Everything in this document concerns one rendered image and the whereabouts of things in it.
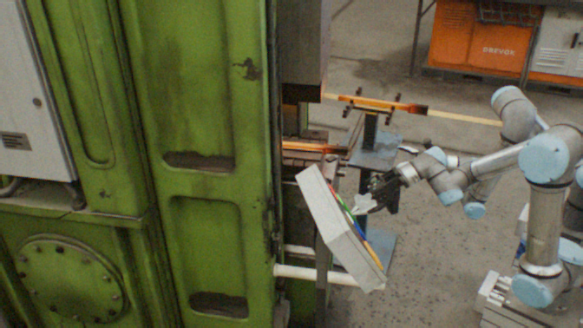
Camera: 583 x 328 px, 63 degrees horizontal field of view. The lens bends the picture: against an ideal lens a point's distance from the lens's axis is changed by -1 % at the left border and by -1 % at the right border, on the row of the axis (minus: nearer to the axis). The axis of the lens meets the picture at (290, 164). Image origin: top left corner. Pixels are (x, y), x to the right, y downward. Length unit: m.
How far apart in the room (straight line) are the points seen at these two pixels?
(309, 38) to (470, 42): 3.83
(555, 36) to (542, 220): 4.00
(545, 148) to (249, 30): 0.85
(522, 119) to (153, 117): 1.28
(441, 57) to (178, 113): 4.09
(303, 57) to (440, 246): 1.82
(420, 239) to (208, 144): 1.83
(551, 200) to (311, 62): 0.86
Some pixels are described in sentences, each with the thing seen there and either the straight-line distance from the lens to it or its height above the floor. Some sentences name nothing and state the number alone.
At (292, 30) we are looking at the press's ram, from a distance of 1.67.
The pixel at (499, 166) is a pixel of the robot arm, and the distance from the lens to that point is 1.63.
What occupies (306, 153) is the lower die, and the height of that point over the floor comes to 0.99.
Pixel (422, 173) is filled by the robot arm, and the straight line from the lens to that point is 1.63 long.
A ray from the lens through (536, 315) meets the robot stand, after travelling 1.78.
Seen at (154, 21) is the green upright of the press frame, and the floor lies 1.63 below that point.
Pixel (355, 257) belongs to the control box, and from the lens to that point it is 1.40.
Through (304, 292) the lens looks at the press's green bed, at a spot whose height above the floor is 0.26.
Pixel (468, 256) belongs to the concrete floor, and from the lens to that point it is 3.13.
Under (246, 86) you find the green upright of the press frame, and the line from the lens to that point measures 1.49.
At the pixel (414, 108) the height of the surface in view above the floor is 1.00.
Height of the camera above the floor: 2.06
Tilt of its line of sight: 33 degrees down
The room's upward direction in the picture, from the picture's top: 1 degrees counter-clockwise
